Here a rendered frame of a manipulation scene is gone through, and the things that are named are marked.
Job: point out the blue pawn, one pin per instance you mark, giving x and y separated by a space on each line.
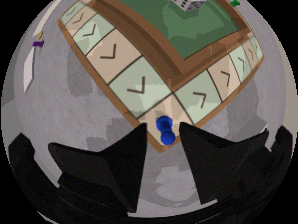
164 125

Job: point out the white die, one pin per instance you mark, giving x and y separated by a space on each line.
189 5

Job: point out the green game pawn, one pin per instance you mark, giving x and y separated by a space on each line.
235 3

